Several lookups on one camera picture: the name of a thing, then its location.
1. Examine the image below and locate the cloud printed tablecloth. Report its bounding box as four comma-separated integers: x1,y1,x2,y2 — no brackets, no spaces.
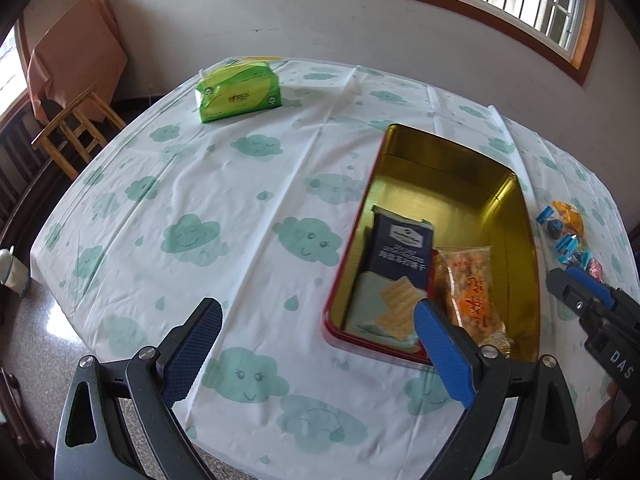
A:
29,55,640,480

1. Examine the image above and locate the clear fried snack packet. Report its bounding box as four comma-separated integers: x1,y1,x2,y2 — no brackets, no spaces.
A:
432,245,516,356

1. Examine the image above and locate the orange snack packet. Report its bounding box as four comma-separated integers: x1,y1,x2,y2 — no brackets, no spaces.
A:
550,200,586,236

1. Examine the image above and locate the red tin box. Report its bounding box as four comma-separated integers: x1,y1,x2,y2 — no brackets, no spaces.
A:
322,122,543,372

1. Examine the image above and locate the green tissue pack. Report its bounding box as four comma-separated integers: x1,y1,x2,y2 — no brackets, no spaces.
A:
194,57,284,125

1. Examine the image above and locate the pink folded table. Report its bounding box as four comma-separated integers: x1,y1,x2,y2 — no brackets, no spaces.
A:
26,0,128,123

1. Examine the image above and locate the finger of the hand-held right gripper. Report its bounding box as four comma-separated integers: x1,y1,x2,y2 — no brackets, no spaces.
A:
566,266,618,311
546,268,593,317

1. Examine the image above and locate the dark blue cracker packet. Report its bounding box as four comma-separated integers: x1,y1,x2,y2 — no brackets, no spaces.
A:
344,205,436,346

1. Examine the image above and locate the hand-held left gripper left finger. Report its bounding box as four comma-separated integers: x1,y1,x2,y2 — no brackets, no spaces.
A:
52,297,224,480

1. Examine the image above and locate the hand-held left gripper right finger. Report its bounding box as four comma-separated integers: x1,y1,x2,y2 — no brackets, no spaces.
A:
413,297,586,480

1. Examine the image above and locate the dark wooden chair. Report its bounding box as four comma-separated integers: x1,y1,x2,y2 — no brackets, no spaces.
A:
0,105,53,246

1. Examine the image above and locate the white container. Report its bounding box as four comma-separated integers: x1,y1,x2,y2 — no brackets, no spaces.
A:
0,246,30,293

